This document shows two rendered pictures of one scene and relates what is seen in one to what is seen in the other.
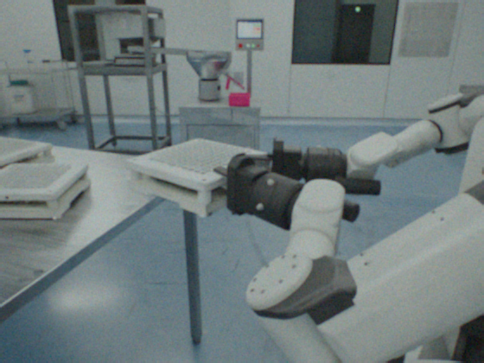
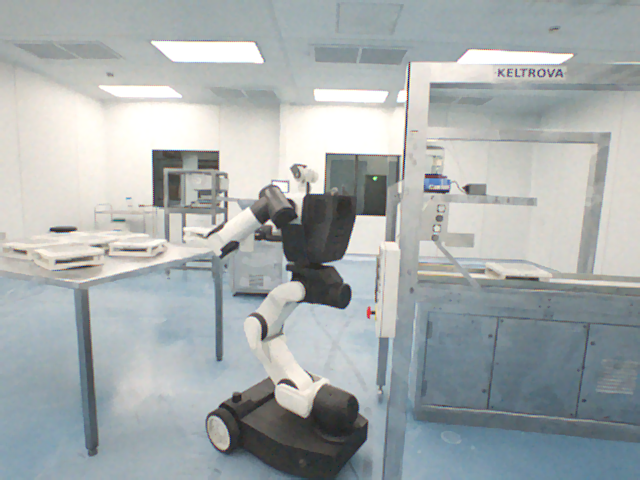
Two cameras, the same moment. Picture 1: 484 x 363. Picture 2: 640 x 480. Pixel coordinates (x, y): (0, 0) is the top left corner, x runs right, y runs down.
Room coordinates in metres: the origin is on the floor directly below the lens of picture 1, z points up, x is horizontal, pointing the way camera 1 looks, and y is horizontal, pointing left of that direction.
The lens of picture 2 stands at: (-1.12, -0.41, 1.22)
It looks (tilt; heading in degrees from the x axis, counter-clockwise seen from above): 7 degrees down; 358
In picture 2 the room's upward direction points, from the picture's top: 2 degrees clockwise
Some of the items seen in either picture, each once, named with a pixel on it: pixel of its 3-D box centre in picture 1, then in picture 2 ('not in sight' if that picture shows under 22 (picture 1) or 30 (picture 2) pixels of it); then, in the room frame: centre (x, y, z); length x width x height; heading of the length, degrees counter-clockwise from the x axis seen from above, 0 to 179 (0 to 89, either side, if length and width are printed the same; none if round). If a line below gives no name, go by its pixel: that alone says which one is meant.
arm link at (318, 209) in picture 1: (318, 220); not in sight; (0.53, -0.12, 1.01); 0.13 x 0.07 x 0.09; 161
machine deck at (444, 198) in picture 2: not in sight; (459, 198); (0.71, -1.22, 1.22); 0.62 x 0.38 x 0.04; 80
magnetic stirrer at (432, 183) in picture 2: not in sight; (427, 184); (0.69, -1.03, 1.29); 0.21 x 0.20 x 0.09; 170
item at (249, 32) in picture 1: (249, 59); (279, 205); (3.27, -0.08, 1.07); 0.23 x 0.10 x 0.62; 87
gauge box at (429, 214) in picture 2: not in sight; (423, 219); (0.61, -1.00, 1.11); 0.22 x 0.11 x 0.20; 80
